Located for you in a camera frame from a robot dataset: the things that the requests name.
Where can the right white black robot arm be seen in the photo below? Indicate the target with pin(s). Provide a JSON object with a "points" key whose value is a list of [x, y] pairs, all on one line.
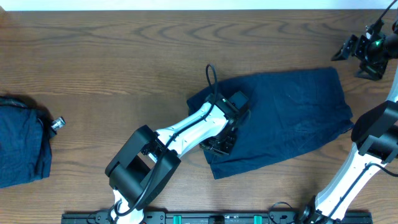
{"points": [[374, 135]]}

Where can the dark blue shorts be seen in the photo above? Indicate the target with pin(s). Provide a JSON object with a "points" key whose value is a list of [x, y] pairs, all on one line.
{"points": [[292, 113]]}

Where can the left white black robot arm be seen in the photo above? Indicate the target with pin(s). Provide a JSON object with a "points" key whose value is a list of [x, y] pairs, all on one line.
{"points": [[148, 159]]}

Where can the silver garment tag clip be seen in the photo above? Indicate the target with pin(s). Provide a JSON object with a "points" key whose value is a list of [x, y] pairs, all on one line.
{"points": [[58, 123]]}

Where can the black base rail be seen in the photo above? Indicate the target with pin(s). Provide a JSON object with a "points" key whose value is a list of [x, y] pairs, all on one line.
{"points": [[188, 218]]}

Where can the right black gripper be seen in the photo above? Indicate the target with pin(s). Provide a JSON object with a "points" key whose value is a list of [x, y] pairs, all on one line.
{"points": [[375, 72]]}

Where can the folded dark blue garment pile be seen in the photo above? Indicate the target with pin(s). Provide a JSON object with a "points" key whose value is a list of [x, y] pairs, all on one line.
{"points": [[25, 143]]}

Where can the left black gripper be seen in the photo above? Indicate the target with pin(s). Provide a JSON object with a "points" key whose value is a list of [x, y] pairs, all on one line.
{"points": [[226, 150]]}

